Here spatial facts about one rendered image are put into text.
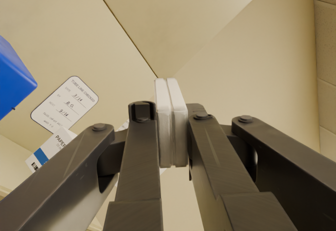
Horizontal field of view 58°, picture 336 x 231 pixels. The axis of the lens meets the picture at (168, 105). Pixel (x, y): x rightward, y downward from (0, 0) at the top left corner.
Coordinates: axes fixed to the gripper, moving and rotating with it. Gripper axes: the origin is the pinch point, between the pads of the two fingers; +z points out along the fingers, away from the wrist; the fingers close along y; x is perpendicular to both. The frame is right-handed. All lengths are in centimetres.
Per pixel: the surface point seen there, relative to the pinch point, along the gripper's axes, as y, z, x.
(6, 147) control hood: -18.1, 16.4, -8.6
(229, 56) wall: 31, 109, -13
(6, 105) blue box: -12.7, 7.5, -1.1
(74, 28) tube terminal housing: -9.8, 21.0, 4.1
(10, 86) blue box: -12.0, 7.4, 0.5
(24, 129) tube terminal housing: -17.5, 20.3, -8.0
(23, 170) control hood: -15.7, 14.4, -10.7
